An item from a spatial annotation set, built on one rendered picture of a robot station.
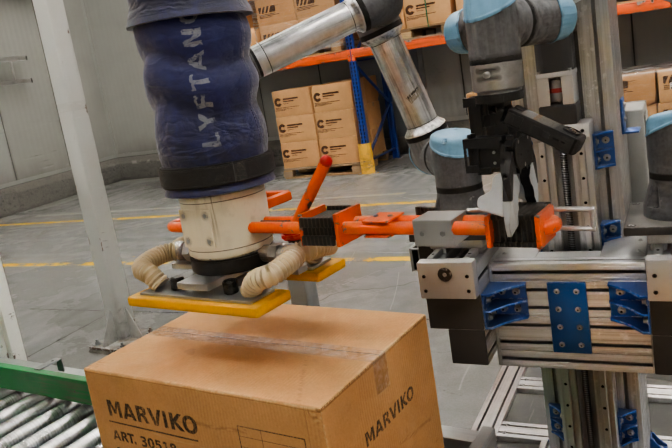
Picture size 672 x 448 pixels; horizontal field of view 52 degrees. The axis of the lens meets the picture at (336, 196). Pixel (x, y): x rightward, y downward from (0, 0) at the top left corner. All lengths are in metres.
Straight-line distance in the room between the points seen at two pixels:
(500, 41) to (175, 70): 0.58
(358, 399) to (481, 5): 0.68
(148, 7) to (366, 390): 0.78
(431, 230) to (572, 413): 1.00
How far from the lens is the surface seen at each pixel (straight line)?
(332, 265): 1.40
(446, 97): 10.04
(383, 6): 1.67
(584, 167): 1.75
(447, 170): 1.72
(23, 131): 12.09
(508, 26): 1.03
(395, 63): 1.80
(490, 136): 1.06
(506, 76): 1.03
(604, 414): 1.98
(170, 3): 1.28
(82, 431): 2.31
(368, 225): 1.17
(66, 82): 4.28
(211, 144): 1.28
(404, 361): 1.39
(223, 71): 1.29
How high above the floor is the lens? 1.48
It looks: 11 degrees down
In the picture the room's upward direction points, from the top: 9 degrees counter-clockwise
